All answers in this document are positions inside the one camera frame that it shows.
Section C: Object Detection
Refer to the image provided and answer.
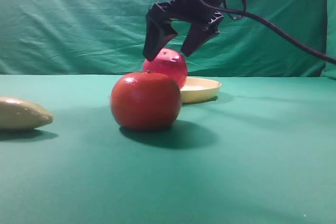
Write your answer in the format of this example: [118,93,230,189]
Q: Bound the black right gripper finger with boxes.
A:
[181,24,219,57]

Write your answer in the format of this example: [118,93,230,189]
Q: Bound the beige oblong fruit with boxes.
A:
[1,97,54,131]

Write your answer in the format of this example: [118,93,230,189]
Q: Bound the red apple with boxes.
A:
[142,48,188,89]

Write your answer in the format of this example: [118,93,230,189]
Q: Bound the yellow plate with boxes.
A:
[181,77,222,103]

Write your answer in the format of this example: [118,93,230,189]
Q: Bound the green table cloth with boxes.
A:
[1,75,335,223]

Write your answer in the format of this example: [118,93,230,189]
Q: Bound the green backdrop cloth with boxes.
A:
[1,0,335,78]

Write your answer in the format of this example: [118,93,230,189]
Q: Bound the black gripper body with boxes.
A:
[146,0,226,33]

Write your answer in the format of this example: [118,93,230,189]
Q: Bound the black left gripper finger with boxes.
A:
[143,14,178,61]

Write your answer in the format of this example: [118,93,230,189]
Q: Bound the red-orange round fruit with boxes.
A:
[110,72,182,131]

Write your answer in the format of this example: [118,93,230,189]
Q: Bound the black cable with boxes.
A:
[162,0,336,65]

